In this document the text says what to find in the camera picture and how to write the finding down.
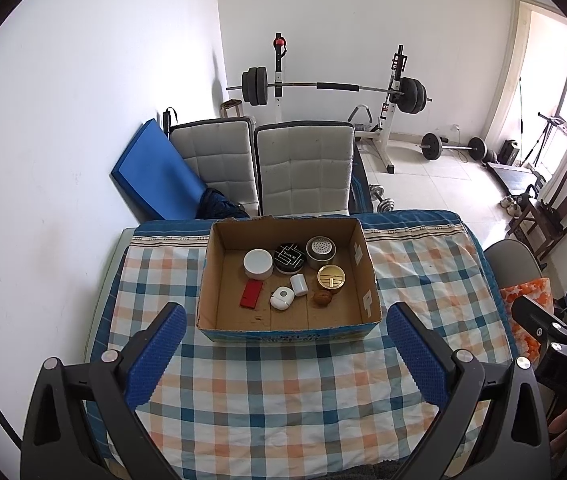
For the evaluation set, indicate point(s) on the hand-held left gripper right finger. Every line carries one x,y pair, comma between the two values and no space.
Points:
418,355

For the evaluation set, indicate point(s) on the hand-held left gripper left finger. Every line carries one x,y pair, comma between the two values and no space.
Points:
156,355

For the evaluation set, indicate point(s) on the cardboard box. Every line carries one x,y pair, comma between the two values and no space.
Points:
343,310

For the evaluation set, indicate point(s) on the brown walnut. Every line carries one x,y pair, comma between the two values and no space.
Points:
322,299

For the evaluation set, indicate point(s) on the small red box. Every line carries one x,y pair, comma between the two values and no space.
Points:
250,295

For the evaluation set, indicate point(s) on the gold round tin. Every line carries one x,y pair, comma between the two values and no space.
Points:
331,275

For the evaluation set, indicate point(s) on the white earbud case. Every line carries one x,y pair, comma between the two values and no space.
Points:
280,299

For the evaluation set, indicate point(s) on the white round jar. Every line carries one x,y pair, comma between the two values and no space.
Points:
257,262

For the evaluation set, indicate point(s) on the white cylindrical bottle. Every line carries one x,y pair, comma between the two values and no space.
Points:
299,285

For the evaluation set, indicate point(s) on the silver perforated round tin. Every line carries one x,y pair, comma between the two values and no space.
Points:
321,250

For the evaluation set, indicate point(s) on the black patterned round tin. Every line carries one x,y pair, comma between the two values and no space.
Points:
288,257

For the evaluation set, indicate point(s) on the orange and white cushion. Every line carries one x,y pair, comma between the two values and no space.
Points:
521,289

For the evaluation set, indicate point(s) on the grey folding chair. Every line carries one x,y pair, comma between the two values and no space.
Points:
508,262

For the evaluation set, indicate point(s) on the white sneaker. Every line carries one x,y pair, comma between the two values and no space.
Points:
516,207
506,202

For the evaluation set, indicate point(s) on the plaid blanket with blue border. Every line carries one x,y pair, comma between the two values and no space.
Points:
283,400

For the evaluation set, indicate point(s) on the black treadmill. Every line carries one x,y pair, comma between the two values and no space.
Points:
513,175

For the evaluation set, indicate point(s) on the small metal dumbbell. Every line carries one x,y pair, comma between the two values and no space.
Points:
383,200

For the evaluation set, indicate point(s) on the dark blue cloth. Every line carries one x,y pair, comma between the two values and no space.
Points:
221,205

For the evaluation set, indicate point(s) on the black speaker box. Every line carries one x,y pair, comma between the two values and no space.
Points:
511,152

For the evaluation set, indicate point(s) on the blue foam mat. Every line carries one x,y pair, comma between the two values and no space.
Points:
158,175

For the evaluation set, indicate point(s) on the grey padded chair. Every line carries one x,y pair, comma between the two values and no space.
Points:
213,160
303,170

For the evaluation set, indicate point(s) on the short floor barbell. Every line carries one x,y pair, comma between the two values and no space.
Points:
431,146

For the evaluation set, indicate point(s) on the small wooden stool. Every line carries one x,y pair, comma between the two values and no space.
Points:
232,106

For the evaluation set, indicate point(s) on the white squat rack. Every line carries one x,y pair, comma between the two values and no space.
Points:
277,110

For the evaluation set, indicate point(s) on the barbell with black plates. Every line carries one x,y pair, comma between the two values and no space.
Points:
255,86

